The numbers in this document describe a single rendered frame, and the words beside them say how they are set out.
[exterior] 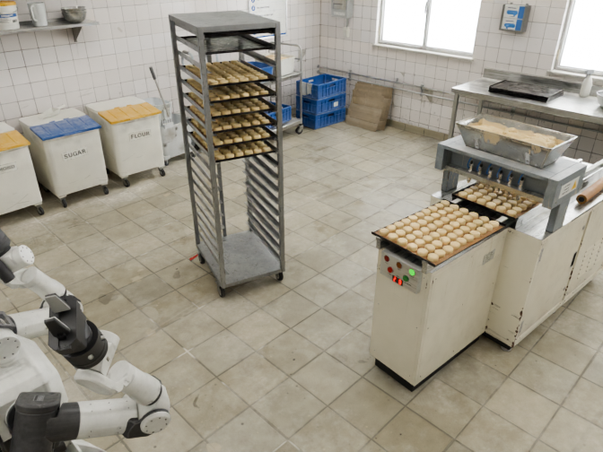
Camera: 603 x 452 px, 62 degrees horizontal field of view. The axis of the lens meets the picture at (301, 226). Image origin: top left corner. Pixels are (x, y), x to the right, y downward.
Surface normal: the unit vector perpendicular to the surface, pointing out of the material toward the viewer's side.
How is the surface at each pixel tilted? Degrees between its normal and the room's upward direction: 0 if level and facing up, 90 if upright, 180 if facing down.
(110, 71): 90
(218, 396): 0
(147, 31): 90
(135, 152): 92
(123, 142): 92
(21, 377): 0
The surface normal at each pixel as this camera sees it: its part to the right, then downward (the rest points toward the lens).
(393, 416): 0.00, -0.87
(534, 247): -0.76, 0.32
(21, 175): 0.74, 0.36
